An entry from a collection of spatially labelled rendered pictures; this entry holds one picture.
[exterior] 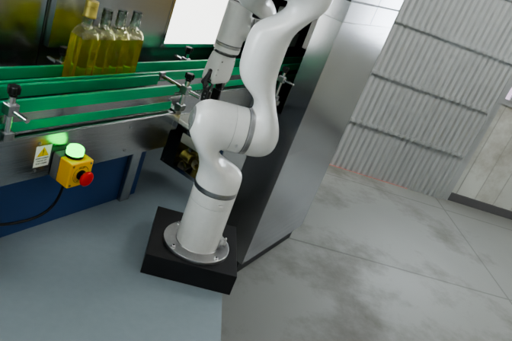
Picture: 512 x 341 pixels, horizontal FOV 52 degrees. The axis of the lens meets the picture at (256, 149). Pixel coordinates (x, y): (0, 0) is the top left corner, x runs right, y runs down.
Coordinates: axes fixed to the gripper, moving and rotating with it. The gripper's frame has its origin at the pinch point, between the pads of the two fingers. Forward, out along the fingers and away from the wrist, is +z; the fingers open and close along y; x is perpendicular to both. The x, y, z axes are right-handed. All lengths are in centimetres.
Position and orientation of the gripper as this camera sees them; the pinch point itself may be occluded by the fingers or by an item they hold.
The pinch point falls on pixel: (210, 95)
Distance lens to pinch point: 172.2
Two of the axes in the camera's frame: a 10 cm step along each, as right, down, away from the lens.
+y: -5.1, 1.7, -8.4
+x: 7.9, 4.7, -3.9
